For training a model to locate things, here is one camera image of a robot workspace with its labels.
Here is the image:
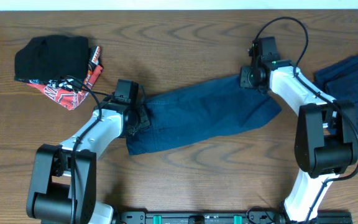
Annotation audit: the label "dark blue denim shorts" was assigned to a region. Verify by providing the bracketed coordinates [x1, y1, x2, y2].
[126, 75, 281, 156]

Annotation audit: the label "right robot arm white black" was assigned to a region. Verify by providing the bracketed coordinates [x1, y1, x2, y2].
[240, 60, 358, 223]

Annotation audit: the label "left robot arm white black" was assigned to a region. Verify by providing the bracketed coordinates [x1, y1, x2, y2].
[26, 95, 150, 223]

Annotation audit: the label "red black printed garment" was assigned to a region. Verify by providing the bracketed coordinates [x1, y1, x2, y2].
[14, 45, 103, 110]

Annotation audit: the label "folded black garment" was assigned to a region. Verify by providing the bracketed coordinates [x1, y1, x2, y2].
[14, 35, 89, 83]

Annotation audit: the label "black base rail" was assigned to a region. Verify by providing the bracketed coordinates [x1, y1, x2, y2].
[113, 210, 354, 224]

